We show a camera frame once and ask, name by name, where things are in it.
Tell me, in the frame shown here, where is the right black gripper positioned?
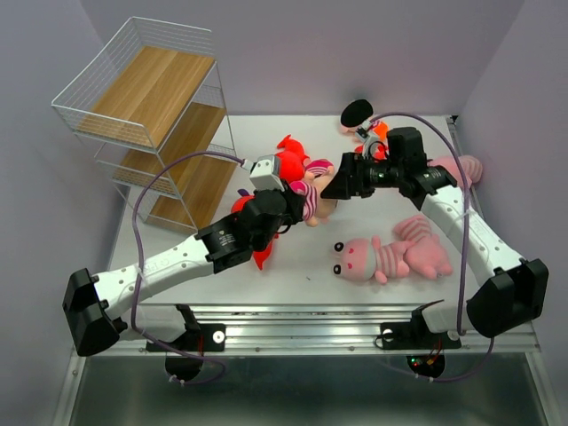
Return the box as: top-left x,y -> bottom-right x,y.
319,153 -> 403,201

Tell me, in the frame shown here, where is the boy doll pink hat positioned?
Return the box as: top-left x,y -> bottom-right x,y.
304,159 -> 335,181
290,175 -> 338,227

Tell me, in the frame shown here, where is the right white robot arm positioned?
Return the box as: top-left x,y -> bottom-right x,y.
321,124 -> 548,346

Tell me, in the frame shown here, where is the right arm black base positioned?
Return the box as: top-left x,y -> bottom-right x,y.
375,302 -> 462,381

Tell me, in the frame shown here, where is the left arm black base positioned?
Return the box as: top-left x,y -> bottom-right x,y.
146,304 -> 227,386

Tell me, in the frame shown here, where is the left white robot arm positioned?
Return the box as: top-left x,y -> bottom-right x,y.
62,188 -> 305,357

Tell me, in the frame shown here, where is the red shark plush left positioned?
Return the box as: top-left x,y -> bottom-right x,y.
231,188 -> 279,271

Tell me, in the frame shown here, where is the red shark plush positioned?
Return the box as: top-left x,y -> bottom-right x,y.
354,141 -> 388,160
231,188 -> 279,271

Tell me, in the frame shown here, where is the red whale plush back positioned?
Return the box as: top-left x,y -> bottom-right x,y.
275,134 -> 310,183

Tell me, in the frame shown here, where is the red shark plush right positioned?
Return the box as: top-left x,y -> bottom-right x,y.
354,141 -> 388,160

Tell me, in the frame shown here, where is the pink frog plush striped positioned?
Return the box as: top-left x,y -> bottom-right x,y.
333,235 -> 414,285

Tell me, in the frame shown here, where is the boy doll black hair orange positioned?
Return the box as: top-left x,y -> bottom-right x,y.
339,99 -> 389,144

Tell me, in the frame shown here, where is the pink plush lying right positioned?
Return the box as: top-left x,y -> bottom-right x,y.
393,215 -> 454,280

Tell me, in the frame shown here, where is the pink plush far right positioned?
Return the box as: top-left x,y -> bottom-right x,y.
429,155 -> 483,189

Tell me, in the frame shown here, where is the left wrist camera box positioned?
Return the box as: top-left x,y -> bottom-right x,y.
249,155 -> 284,191

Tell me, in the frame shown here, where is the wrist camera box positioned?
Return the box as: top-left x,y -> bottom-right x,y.
354,122 -> 389,156
249,155 -> 284,191

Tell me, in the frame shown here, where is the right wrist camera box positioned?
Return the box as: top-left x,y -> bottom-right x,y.
354,122 -> 389,156

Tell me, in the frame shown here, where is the aluminium rail frame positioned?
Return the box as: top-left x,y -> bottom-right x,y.
92,303 -> 540,359

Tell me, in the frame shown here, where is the white wire wooden shelf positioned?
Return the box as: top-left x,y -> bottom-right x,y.
51,17 -> 235,234

